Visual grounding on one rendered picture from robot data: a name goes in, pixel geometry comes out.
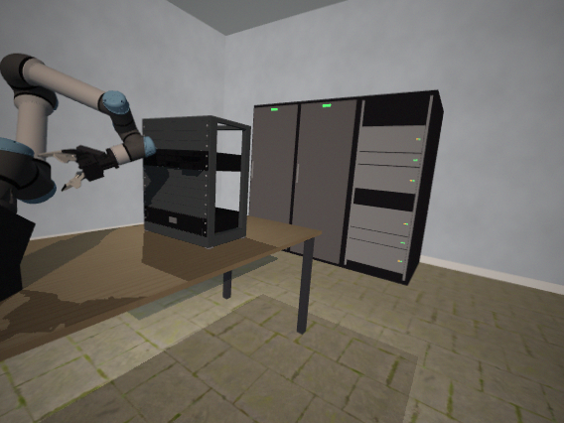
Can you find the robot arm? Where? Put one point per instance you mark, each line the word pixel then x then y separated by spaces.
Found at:
pixel 20 178

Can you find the dark grey server rack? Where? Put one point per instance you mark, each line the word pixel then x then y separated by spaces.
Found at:
pixel 180 203

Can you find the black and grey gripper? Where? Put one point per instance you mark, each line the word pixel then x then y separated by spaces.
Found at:
pixel 92 171

